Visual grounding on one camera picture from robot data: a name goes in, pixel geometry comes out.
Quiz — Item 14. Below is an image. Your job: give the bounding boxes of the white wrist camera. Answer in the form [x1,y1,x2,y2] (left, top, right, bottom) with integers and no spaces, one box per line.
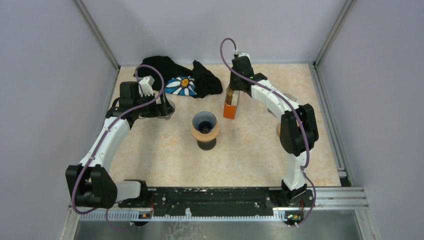
[233,49,251,60]
[137,75,155,97]

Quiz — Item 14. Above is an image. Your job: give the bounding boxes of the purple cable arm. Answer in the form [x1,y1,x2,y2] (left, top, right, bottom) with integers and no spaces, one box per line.
[70,64,166,232]
[219,37,317,228]

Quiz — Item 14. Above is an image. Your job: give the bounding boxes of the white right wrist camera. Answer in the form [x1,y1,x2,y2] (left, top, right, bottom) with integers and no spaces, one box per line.
[233,49,251,60]

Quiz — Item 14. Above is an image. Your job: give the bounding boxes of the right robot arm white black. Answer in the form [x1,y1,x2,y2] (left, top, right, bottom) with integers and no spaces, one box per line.
[229,53,319,206]

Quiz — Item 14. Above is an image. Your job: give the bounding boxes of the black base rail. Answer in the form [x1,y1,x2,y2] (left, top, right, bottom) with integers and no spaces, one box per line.
[145,187,299,220]

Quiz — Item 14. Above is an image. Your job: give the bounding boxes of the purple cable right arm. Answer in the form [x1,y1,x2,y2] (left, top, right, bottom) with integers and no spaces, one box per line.
[219,37,317,228]

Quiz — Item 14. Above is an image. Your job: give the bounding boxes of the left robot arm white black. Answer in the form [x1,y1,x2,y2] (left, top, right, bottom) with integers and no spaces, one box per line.
[65,76,175,215]

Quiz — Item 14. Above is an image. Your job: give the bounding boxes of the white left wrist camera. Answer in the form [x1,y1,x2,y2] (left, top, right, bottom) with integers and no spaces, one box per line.
[137,75,155,97]

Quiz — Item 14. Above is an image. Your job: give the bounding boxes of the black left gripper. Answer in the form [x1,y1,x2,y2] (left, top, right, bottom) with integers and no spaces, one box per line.
[133,89,174,118]

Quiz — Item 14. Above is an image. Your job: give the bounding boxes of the smoky glass pitcher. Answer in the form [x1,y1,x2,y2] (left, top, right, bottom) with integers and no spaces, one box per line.
[278,93,298,110]

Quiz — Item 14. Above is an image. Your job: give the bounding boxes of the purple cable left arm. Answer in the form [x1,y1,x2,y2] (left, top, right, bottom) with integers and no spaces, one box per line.
[70,64,166,232]

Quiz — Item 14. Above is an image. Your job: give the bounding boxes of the ribbed glass dripper cone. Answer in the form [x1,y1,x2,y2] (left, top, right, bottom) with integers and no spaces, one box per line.
[192,111,217,134]

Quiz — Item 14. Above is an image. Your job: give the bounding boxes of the black cloth with flower print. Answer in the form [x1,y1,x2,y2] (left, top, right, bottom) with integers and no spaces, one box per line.
[134,55,223,98]

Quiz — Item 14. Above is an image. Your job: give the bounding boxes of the orange coffee filter box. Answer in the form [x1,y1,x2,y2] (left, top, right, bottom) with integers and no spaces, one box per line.
[223,85,240,120]

